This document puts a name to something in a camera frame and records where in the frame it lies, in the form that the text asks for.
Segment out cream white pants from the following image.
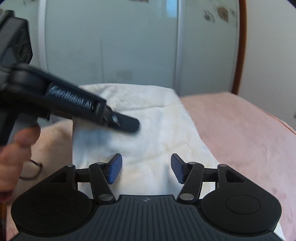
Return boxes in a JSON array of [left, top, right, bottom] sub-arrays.
[[72, 83, 286, 241]]

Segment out pink bed sheet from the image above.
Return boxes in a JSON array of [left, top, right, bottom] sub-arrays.
[[6, 91, 296, 241]]

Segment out brown wooden wardrobe frame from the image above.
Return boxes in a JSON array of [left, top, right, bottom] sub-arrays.
[[231, 0, 247, 95]]

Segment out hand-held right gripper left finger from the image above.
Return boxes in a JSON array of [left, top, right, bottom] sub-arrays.
[[36, 153, 123, 204]]

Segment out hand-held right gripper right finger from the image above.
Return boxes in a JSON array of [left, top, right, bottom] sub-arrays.
[[170, 153, 258, 204]]

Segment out black cord loop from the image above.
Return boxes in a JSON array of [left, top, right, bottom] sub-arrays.
[[20, 159, 44, 179]]

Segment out person's left hand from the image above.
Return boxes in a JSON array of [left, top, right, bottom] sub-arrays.
[[0, 126, 42, 194]]

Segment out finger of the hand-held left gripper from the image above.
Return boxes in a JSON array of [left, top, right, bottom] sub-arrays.
[[102, 104, 141, 133]]

